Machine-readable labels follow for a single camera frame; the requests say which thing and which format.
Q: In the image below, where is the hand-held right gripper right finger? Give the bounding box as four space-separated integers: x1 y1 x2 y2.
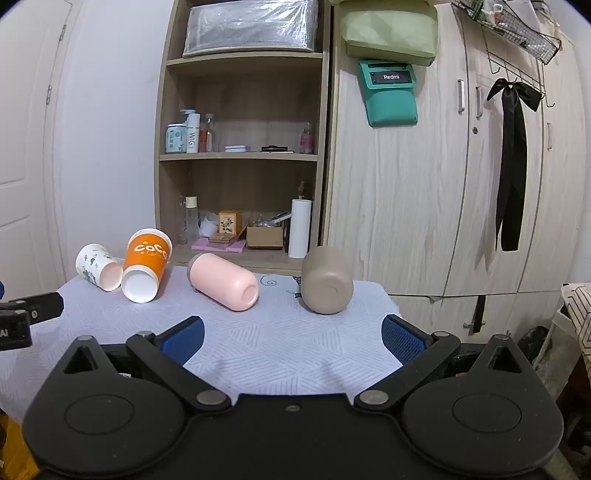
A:
353 315 537 414

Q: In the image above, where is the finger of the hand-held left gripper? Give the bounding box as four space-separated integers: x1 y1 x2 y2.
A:
0 292 65 325

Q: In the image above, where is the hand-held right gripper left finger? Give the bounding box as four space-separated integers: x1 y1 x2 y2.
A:
61 316 232 414

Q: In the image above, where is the white floral paper cup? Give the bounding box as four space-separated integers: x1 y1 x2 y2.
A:
76 244 124 292

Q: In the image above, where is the pink plastic cup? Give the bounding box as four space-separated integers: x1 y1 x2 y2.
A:
187 252 260 312

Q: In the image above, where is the orange paper cup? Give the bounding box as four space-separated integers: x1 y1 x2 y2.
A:
121 228 173 304

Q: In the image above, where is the taupe plastic cup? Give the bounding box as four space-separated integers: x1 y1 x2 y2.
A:
300 246 355 315

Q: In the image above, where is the white patterned tablecloth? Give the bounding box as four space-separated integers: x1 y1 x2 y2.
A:
0 271 419 423

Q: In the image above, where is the flat pink box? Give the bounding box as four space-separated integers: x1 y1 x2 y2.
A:
191 237 247 254

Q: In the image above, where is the small white mug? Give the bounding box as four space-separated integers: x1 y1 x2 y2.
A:
199 213 221 239

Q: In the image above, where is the clear bottle beige cap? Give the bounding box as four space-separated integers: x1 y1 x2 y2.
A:
184 196 199 244

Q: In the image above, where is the yellow floral box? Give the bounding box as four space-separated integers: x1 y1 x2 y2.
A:
218 209 243 236

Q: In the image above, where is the brown cardboard box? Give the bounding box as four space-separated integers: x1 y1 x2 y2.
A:
246 224 284 250

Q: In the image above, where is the wooden wardrobe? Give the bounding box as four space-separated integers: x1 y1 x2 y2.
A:
322 0 588 300

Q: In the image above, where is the white paper towel roll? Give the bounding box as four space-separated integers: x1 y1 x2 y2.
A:
288 198 312 258

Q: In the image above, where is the white door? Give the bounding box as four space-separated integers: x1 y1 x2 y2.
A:
0 0 75 302

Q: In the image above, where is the patterned storage box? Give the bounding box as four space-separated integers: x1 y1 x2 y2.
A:
560 282 591 374

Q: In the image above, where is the light blue jar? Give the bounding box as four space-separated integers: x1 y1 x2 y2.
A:
165 123 187 155

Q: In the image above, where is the clear bottle orange liquid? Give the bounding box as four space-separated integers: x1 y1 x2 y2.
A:
200 113 218 153

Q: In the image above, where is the white pump bottle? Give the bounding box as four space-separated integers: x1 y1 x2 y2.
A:
180 109 201 154

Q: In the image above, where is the black ribbon bow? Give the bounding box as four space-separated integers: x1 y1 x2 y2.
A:
486 78 544 253

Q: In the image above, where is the teal fabric pouch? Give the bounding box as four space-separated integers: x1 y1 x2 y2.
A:
359 59 419 128

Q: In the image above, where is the wooden shelf unit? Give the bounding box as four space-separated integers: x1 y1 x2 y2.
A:
154 0 332 276

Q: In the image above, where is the light green fabric bag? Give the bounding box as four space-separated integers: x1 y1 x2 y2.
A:
341 4 439 68

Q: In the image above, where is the clear wrapped storage box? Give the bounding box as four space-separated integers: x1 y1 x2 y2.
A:
183 0 320 59

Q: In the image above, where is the black wire rack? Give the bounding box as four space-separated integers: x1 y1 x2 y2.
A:
451 0 563 108

